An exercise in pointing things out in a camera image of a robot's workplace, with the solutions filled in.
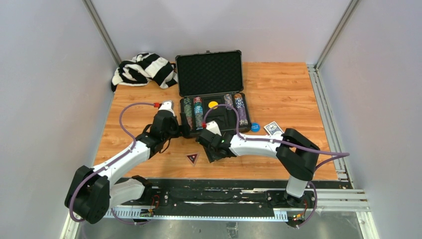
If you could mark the blue purple chip stack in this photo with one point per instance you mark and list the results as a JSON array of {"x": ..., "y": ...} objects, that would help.
[{"x": 240, "y": 105}]

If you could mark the black white striped cloth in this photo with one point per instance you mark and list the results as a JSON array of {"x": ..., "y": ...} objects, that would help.
[{"x": 144, "y": 68}]

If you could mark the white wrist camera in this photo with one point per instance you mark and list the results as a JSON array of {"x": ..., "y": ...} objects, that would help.
[
  {"x": 165, "y": 109},
  {"x": 211, "y": 129}
]

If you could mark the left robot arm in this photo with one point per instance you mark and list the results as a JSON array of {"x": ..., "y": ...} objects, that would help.
[{"x": 94, "y": 191}]

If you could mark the black poker set case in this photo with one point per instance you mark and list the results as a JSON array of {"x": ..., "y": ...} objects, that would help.
[{"x": 212, "y": 75}]

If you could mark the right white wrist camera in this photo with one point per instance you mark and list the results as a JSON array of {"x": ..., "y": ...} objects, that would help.
[{"x": 211, "y": 129}]

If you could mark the aluminium frame rail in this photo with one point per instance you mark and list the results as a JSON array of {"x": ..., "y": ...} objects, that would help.
[{"x": 324, "y": 108}]

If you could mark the right aluminium corner post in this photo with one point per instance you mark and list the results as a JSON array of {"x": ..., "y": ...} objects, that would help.
[{"x": 352, "y": 5}]

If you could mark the left aluminium corner post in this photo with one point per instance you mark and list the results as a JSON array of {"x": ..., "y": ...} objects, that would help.
[{"x": 102, "y": 30}]

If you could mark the blue small blind button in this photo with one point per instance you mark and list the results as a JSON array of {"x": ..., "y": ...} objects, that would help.
[{"x": 255, "y": 127}]

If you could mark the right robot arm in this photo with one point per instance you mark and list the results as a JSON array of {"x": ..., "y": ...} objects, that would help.
[{"x": 296, "y": 153}]

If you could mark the green chip stack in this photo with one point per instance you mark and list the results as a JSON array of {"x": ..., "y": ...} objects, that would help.
[{"x": 188, "y": 112}]

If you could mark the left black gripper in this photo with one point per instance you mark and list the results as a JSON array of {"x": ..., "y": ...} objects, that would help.
[{"x": 185, "y": 126}]

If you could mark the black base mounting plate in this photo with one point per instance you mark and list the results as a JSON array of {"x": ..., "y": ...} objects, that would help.
[{"x": 219, "y": 198}]

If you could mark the yellow dealer button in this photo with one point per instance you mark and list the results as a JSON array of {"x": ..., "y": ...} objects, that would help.
[{"x": 213, "y": 105}]

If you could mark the aluminium corner post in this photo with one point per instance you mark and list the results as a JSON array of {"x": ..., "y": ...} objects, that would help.
[
  {"x": 352, "y": 5},
  {"x": 102, "y": 30}
]

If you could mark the blue playing card box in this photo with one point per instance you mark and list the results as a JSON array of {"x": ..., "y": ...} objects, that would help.
[{"x": 273, "y": 129}]

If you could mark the triangular all in marker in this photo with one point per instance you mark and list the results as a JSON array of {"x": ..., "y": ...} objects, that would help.
[{"x": 193, "y": 158}]

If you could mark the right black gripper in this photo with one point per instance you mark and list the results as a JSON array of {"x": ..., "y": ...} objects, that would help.
[{"x": 212, "y": 157}]

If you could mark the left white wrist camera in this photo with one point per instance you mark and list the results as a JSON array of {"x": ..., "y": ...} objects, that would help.
[{"x": 165, "y": 109}]

